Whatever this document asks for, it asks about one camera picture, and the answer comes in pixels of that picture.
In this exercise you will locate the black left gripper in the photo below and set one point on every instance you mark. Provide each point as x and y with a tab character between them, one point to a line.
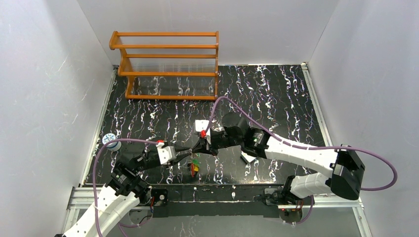
151	153

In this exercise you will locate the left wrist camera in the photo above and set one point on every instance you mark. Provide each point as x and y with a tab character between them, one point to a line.
166	152

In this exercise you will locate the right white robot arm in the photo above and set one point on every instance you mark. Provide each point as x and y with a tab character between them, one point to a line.
338	171

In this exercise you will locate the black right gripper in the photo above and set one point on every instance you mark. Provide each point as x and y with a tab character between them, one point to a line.
207	146

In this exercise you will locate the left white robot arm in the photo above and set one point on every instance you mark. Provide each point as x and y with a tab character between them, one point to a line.
107	209

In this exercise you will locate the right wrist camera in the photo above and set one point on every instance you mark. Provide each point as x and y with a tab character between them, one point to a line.
201	128

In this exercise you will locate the orange wooden rack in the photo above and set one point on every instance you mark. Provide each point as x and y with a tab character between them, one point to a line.
168	65

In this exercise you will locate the white card box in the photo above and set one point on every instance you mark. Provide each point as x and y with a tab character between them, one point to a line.
247	158

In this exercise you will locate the aluminium frame rail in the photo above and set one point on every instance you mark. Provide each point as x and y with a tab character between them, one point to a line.
330	200

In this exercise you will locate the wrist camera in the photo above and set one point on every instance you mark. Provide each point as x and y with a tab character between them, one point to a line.
201	128
166	152

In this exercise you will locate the blue white round tin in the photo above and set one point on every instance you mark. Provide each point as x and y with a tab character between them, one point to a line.
109	141

